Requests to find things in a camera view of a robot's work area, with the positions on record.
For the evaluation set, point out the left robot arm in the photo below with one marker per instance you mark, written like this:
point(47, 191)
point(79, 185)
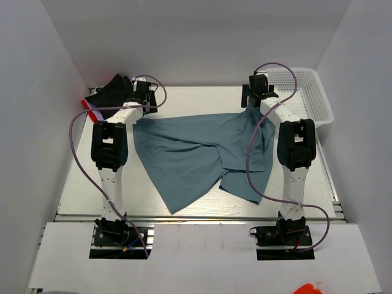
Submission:
point(109, 152)

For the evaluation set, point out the white plastic basket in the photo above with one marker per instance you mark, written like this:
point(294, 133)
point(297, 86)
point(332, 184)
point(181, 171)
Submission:
point(308, 96)

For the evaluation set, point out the teal blue t-shirt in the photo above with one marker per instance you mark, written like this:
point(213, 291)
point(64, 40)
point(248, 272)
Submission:
point(186, 156)

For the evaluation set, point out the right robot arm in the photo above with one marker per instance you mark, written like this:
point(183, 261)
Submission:
point(296, 149)

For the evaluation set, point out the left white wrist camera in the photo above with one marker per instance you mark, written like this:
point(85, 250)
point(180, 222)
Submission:
point(141, 79)

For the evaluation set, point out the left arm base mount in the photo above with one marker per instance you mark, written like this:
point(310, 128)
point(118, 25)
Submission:
point(113, 246)

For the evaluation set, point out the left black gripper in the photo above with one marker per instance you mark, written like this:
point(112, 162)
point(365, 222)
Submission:
point(152, 98)

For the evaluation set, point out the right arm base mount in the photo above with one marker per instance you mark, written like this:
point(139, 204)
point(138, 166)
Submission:
point(272, 247)

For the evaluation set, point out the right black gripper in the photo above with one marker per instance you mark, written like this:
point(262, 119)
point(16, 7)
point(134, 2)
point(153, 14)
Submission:
point(247, 92)

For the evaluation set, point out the orange object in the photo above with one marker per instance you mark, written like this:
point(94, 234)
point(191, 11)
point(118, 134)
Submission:
point(308, 289)

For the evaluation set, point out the red folded t-shirt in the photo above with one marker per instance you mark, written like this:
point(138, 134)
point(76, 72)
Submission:
point(91, 113)

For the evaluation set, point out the black folded t-shirt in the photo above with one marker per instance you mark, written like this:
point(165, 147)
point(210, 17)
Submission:
point(114, 94)

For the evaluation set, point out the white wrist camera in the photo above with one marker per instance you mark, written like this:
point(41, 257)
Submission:
point(141, 79)
point(261, 72)

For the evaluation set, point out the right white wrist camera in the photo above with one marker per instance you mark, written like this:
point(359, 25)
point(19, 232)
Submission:
point(261, 72)

